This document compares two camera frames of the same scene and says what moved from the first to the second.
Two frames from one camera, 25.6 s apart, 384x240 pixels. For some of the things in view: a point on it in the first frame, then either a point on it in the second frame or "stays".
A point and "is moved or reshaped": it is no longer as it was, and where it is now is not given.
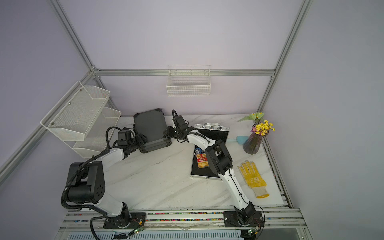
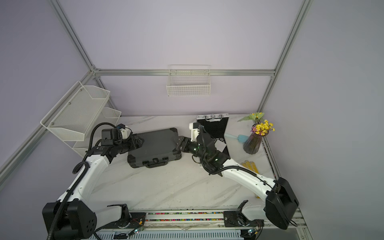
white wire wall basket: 189,80 stays
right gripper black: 168,133 → 185,140
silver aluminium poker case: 201,166 is moved or reshaped
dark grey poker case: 152,125 → 158,148
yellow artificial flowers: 262,126 stays
